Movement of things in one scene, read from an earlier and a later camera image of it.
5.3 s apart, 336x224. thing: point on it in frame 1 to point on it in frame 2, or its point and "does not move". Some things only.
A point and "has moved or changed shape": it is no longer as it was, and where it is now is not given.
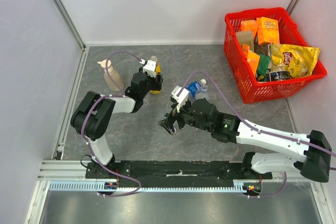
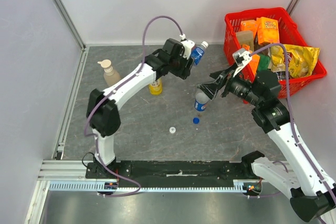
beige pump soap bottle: (110, 84) does not move
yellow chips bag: (300, 61) does not move
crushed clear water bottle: (203, 93) to (198, 51)
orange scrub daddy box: (268, 30) does not move
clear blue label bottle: (195, 86) has moved or changed shape
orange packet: (252, 57) does not move
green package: (263, 64) does not move
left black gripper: (157, 85) to (184, 72)
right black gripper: (175, 120) to (222, 85)
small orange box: (249, 25) does not move
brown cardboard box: (245, 38) does not move
